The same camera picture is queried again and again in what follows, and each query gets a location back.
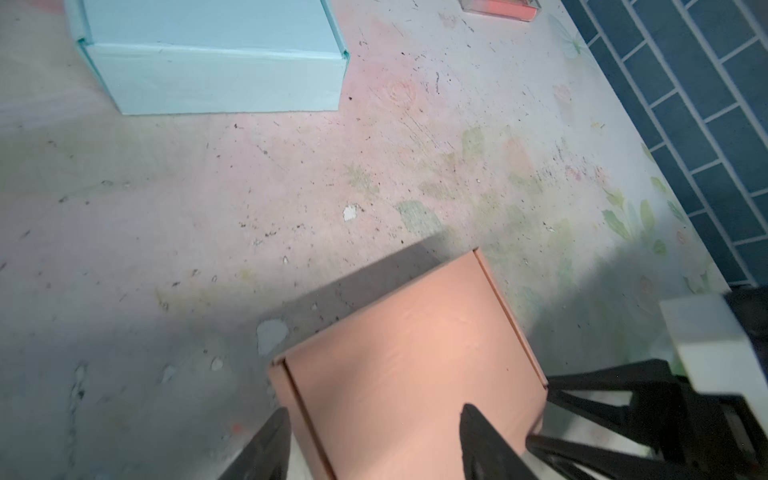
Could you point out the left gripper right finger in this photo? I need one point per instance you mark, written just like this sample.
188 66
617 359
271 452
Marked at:
485 454

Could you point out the pink paper box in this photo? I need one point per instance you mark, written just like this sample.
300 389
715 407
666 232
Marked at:
379 394

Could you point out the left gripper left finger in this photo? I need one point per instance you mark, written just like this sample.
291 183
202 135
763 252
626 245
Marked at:
266 456

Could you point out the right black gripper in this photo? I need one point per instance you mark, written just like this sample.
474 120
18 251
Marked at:
728 442

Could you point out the pack of coloured markers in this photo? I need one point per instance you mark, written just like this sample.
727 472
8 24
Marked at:
521 10

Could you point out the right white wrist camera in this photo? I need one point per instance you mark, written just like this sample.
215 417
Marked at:
715 351

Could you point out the light blue paper box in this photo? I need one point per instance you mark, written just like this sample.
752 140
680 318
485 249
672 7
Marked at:
197 57

